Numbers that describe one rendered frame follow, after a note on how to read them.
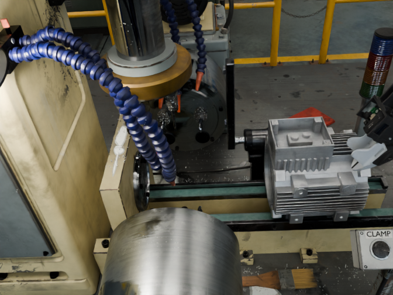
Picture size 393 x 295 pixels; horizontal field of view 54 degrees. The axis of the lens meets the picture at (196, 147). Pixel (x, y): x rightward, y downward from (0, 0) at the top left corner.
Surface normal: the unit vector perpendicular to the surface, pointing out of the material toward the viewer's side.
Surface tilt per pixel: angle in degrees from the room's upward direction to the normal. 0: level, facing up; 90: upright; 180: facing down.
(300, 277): 2
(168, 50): 0
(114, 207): 90
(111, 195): 90
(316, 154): 90
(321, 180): 0
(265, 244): 90
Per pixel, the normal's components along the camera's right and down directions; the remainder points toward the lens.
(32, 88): 1.00, -0.04
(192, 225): 0.29, -0.72
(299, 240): -0.01, 0.65
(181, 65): -0.07, -0.76
